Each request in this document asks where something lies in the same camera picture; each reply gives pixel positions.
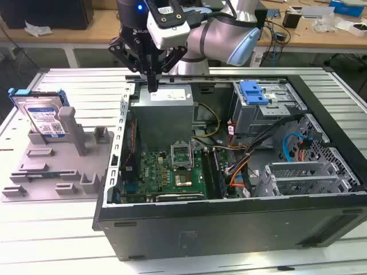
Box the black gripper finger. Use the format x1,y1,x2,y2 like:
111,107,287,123
108,36,154,93
153,45,188,93

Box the hard disk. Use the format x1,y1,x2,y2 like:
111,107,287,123
7,88,71,141

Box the metal disk bay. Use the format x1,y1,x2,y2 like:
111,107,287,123
255,160,361,198

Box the wooden desk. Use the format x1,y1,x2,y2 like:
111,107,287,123
0,0,367,54

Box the grey power supply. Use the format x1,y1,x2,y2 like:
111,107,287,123
130,84,198,144

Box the large black box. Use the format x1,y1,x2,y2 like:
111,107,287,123
0,0,95,31

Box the crumpled white plastic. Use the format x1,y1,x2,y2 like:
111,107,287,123
24,19,54,37

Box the black upright box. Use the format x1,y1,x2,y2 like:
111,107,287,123
254,9,269,29

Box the metal optical drive cage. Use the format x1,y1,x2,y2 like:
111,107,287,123
231,81,307,138

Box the metal socket cover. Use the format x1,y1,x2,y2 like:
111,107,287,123
170,142,194,170

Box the green motherboard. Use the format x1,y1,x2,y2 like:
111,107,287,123
120,150,239,201

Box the black RAM slots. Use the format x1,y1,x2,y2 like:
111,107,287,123
200,148,218,200

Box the CPU socket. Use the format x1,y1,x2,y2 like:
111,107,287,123
174,170,195,187

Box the grey parts rack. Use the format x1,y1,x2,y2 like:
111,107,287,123
0,106,115,203

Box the small dark box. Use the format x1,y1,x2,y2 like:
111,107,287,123
282,8,302,29

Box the black graphics card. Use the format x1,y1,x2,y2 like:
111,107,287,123
156,192,206,203

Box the green RAM stick in holder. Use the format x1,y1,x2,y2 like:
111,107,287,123
25,171,57,180

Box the clear plastic bag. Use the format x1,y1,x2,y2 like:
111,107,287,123
312,13,338,32

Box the black PC case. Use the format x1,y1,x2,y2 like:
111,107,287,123
91,73,367,262

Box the blue cardboard box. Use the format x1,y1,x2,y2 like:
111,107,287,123
329,0,365,18

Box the white open box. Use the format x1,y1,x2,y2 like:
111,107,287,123
348,22,367,37

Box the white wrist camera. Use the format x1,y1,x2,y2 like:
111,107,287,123
146,0,192,50

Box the thick black cable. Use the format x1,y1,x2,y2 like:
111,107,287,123
185,0,239,29

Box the yellow wires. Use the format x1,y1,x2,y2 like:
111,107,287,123
192,103,221,141

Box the blue plastic drive bracket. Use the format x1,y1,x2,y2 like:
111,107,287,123
240,81,270,106

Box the black cable bundle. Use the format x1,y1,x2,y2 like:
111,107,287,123
226,113,304,198

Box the blue wire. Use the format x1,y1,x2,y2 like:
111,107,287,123
282,132,306,163

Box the orange wire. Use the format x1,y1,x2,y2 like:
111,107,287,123
229,162,250,188

